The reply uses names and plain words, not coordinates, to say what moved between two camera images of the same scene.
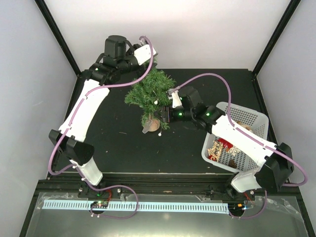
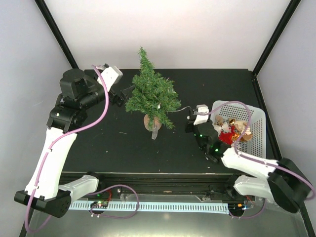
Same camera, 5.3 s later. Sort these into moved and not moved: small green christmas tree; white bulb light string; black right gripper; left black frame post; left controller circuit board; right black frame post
Moved: black right gripper; white bulb light string; small green christmas tree
Not moved: right black frame post; left controller circuit board; left black frame post
